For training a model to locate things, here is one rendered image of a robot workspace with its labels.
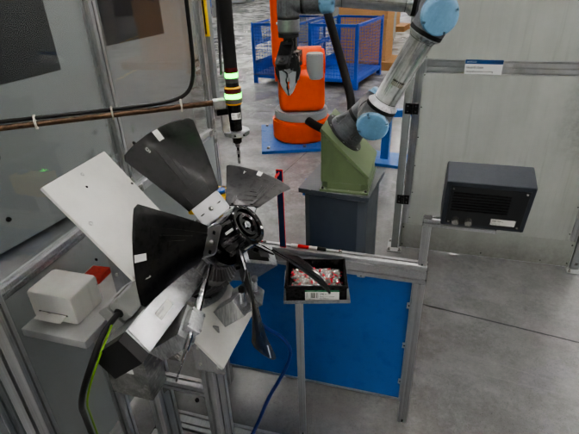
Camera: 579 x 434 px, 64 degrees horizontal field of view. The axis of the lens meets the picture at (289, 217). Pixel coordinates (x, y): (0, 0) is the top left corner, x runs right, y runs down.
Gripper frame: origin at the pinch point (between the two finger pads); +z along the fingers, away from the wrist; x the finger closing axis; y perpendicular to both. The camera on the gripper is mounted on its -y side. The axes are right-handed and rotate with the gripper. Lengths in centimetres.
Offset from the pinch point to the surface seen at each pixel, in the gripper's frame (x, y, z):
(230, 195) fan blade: 7.5, -42.6, 21.3
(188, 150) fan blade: 14, -53, 3
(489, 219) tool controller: -72, -19, 33
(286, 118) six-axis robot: 94, 318, 112
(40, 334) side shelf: 60, -79, 58
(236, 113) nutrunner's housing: 0, -51, -8
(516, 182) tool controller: -77, -20, 19
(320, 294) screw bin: -20, -39, 59
